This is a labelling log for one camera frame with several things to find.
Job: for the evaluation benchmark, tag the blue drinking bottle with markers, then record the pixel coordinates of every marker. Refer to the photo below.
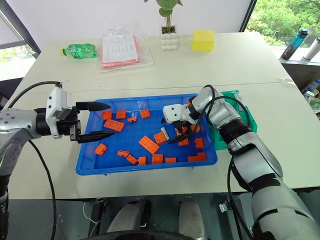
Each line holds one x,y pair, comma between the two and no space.
293,45

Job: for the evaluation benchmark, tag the small orange toy brick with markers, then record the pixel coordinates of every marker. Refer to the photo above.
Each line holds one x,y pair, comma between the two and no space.
171,160
145,113
131,159
159,138
123,153
132,120
185,129
157,159
101,149
121,114
196,128
184,142
142,161
199,143
107,115

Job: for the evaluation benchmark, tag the clear plastic bag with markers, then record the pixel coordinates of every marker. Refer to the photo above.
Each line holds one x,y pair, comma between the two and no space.
147,57

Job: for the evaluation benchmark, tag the long orange toy brick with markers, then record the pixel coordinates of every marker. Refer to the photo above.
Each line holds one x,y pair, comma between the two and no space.
149,144
114,125

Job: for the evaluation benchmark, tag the white bubble plant pot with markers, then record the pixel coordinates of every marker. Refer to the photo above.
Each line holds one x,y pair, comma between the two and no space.
170,42

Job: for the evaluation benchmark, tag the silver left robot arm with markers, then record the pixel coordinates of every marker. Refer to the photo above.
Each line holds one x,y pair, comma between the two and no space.
17,120

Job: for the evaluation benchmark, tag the metal table clamp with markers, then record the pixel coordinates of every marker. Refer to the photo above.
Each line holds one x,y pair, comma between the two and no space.
101,202
224,206

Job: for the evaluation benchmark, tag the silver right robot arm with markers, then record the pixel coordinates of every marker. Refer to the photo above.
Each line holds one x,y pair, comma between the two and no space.
260,160

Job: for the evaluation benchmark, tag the green plastic bottle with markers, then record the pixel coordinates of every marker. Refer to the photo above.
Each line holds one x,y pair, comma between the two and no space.
81,51

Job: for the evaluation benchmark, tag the blue plastic bin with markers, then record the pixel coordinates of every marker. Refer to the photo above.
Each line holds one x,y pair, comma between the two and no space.
120,142

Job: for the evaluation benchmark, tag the white drinking bottle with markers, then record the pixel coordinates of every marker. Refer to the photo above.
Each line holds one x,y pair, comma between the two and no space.
311,50

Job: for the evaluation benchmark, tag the grey rounded robot leg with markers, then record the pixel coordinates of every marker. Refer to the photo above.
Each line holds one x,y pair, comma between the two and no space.
191,217
125,217

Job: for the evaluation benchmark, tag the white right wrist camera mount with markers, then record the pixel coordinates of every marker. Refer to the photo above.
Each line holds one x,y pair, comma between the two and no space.
173,111

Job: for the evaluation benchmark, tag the black rounded robot base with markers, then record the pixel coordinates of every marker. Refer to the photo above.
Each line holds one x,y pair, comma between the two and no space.
140,237

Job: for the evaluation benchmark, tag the cluttered bottles on shelf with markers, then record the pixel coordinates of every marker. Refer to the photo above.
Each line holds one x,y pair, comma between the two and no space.
312,92

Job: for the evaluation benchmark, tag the yellow cube box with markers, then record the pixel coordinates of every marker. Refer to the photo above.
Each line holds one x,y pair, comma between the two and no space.
203,41

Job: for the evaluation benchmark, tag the green potted plant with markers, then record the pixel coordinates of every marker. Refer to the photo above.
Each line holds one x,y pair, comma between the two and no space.
166,11

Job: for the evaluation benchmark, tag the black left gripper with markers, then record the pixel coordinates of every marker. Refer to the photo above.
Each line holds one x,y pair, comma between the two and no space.
68,125

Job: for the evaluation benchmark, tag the stepped orange toy brick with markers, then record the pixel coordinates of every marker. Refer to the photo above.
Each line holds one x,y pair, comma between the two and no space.
197,158

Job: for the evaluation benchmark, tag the red paper packet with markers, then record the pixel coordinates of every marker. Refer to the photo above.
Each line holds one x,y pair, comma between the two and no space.
120,62

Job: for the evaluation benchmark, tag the green plastic bin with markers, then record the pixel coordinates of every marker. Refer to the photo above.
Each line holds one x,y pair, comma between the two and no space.
220,142

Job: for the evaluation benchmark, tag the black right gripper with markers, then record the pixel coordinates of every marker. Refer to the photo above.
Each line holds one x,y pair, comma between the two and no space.
181,127

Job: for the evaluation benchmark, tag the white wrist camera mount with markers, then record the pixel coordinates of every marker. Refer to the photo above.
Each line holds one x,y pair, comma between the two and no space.
173,111
53,100

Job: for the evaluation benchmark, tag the small silver battery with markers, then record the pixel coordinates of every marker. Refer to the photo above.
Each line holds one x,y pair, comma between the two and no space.
165,133

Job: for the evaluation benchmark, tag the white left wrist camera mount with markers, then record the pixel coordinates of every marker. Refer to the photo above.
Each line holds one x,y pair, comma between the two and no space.
53,100

